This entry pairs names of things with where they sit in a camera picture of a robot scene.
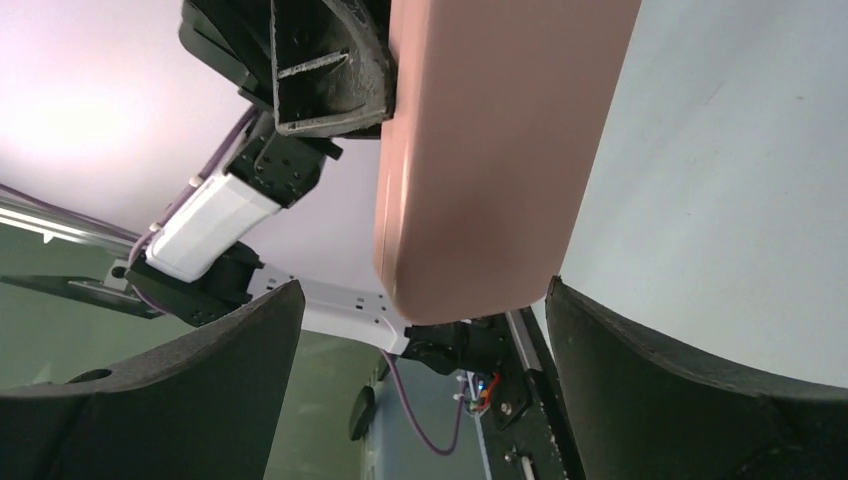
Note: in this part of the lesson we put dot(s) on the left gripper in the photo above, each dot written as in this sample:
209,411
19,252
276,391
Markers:
334,74

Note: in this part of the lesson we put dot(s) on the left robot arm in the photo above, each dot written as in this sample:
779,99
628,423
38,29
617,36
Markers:
193,262

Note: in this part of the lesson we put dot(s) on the aluminium frame rail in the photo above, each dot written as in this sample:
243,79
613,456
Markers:
19,214

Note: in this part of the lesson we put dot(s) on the pink glasses case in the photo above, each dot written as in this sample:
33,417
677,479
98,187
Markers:
500,109

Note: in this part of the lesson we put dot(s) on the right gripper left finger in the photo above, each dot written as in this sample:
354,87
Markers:
203,406

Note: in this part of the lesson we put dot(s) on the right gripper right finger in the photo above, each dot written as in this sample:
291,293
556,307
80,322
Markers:
643,405

